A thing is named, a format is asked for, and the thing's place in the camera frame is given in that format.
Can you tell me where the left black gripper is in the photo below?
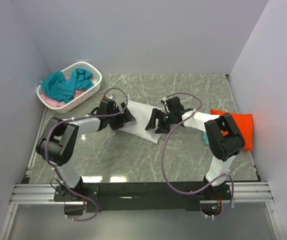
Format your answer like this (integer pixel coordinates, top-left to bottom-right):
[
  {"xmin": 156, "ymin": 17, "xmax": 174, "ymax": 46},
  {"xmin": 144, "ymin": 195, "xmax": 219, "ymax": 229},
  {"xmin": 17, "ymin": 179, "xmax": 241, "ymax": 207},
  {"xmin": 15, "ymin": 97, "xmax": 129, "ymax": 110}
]
[{"xmin": 107, "ymin": 103, "xmax": 135, "ymax": 131}]

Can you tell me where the purple cable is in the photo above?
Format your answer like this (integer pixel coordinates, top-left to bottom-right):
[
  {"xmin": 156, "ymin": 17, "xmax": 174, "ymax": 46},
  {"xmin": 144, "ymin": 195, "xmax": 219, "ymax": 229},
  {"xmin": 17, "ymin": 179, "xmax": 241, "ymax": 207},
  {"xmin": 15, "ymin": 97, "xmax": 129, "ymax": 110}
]
[
  {"xmin": 160, "ymin": 92, "xmax": 235, "ymax": 219},
  {"xmin": 44, "ymin": 87, "xmax": 130, "ymax": 222}
]

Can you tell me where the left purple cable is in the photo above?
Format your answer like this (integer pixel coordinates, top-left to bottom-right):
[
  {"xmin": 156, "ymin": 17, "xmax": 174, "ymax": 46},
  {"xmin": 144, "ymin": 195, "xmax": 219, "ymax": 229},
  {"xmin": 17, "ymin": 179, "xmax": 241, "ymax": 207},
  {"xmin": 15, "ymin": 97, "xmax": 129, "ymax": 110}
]
[{"xmin": 44, "ymin": 87, "xmax": 130, "ymax": 222}]

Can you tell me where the pink t shirt in basket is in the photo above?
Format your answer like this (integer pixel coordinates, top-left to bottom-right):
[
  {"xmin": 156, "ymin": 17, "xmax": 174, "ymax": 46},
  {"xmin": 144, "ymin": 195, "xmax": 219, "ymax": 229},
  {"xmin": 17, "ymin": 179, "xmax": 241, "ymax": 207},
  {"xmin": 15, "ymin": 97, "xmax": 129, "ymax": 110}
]
[{"xmin": 41, "ymin": 77, "xmax": 94, "ymax": 108}]

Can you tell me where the folded light teal t shirt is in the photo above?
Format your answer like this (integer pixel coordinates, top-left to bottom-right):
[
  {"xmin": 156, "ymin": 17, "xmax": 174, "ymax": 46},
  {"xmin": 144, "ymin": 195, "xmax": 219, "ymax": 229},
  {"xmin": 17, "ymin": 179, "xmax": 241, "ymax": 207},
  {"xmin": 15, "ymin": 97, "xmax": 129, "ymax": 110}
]
[{"xmin": 203, "ymin": 132, "xmax": 209, "ymax": 145}]

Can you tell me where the folded orange t shirt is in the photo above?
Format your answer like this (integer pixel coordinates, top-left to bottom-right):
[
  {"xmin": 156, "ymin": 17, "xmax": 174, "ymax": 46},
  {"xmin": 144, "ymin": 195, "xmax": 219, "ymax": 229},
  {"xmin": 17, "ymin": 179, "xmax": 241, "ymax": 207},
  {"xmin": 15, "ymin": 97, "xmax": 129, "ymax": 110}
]
[{"xmin": 210, "ymin": 109, "xmax": 254, "ymax": 152}]

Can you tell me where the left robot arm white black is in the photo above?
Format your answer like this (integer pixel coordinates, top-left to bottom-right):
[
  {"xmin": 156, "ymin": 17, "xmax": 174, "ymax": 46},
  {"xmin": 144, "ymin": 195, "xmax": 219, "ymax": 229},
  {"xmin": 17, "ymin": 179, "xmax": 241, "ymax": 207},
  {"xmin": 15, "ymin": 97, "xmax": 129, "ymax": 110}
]
[{"xmin": 35, "ymin": 98, "xmax": 136, "ymax": 201}]

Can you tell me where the teal t shirt in basket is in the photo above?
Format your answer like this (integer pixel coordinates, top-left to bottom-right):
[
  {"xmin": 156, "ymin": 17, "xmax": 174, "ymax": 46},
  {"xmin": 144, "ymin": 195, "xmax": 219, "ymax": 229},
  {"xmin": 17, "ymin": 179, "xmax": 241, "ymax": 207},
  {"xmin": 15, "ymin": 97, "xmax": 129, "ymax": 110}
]
[{"xmin": 41, "ymin": 68, "xmax": 94, "ymax": 104}]

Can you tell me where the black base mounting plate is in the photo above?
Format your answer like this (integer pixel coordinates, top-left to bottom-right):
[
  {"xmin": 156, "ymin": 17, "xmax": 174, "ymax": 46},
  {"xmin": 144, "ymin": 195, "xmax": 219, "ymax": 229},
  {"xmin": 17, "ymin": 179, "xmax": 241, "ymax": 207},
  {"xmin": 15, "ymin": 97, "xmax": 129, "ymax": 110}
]
[{"xmin": 53, "ymin": 181, "xmax": 224, "ymax": 216}]

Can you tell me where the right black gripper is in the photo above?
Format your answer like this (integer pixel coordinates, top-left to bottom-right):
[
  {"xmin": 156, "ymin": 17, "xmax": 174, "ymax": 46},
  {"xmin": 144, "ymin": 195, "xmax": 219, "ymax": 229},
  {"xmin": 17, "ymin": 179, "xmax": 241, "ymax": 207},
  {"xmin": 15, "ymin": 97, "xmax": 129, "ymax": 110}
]
[{"xmin": 145, "ymin": 108, "xmax": 175, "ymax": 135}]

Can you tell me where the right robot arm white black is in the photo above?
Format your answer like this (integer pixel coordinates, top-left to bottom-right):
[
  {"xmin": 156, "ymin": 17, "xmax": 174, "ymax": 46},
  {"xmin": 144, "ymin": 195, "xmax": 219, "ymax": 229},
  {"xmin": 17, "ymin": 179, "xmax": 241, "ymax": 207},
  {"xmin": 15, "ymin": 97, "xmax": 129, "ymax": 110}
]
[{"xmin": 145, "ymin": 96, "xmax": 246, "ymax": 200}]

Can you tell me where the white t shirt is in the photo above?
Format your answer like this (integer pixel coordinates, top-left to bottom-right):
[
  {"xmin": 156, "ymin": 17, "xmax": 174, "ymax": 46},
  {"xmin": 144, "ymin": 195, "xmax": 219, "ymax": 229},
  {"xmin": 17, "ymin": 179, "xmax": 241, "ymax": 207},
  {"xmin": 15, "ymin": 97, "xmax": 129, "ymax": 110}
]
[{"xmin": 119, "ymin": 100, "xmax": 161, "ymax": 144}]

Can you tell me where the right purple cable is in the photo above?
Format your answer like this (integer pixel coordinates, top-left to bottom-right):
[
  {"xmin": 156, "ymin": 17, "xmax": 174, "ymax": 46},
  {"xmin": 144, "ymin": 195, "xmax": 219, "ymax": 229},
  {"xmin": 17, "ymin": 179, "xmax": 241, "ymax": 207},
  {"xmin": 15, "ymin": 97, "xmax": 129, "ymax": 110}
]
[{"xmin": 160, "ymin": 92, "xmax": 235, "ymax": 219}]

